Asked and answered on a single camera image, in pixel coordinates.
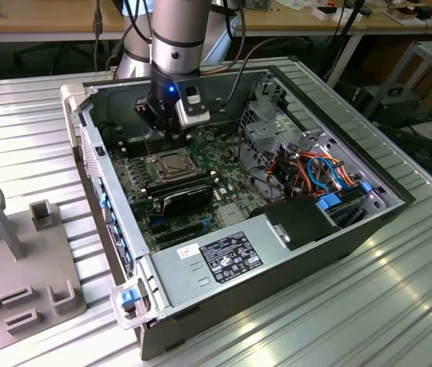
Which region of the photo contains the black RAM slot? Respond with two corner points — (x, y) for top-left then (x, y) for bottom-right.
(149, 177), (219, 199)
(122, 139), (165, 157)
(119, 132), (163, 146)
(145, 171), (216, 194)

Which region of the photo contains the wooden desk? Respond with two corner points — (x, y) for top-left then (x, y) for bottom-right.
(0, 0), (125, 44)
(234, 0), (432, 80)

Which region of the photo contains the orange wire bundle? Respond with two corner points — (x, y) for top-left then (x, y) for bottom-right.
(268, 150), (356, 196)

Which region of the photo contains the green motherboard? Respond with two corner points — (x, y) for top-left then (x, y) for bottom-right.
(106, 128), (257, 253)

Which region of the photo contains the grey power supply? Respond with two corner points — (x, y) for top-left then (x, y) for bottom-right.
(149, 213), (291, 310)

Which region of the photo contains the black expansion slot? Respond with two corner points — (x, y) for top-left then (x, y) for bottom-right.
(153, 220), (206, 238)
(157, 229), (207, 248)

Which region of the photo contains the black drive bay cover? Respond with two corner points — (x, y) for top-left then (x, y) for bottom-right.
(248, 197), (342, 252)

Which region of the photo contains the blue case latch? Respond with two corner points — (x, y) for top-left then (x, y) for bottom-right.
(121, 289), (141, 309)

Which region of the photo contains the silver chipset heatsink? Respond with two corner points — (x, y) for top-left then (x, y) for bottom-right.
(216, 203), (248, 227)

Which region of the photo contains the metal socket cover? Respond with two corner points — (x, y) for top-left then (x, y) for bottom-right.
(153, 151), (200, 180)

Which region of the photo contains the black equipment case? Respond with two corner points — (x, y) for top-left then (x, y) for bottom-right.
(372, 86), (422, 129)

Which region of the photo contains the grey parts rack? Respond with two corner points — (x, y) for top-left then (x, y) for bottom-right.
(0, 187), (87, 338)

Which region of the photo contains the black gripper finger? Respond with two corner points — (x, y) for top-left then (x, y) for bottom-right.
(170, 128), (192, 152)
(134, 97), (171, 152)

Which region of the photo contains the blue SATA cable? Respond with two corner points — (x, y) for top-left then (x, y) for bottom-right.
(306, 154), (345, 191)

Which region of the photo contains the silver CPU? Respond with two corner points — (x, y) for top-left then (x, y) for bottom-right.
(161, 154), (189, 176)

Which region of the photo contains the silver metal drive cage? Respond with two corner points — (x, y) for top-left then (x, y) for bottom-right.
(238, 70), (304, 200)

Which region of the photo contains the white cardboard box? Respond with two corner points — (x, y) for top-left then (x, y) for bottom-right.
(312, 4), (365, 23)

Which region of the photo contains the brown cardboard box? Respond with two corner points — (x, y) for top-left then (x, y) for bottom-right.
(385, 5), (421, 27)

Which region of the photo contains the blue disk carrier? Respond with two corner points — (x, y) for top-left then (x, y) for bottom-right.
(314, 192), (372, 230)

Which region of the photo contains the black graphics card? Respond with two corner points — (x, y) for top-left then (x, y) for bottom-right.
(161, 186), (216, 219)

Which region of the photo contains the grey metal PC case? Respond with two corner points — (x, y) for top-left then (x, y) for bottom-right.
(59, 64), (417, 362)

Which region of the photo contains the CPU socket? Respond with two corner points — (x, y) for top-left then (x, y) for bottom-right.
(145, 149), (202, 184)

